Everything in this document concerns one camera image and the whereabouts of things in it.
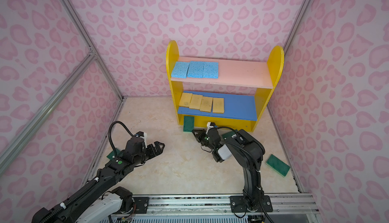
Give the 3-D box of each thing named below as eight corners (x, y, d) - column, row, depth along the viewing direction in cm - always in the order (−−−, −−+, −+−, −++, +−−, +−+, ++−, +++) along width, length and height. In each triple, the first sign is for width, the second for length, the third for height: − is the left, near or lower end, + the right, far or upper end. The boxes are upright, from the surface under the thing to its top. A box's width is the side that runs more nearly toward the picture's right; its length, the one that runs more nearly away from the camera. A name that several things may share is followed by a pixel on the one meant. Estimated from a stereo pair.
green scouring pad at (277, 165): (264, 163, 88) (265, 162, 87) (269, 155, 92) (270, 153, 90) (284, 177, 83) (286, 176, 82) (288, 168, 87) (290, 166, 85)
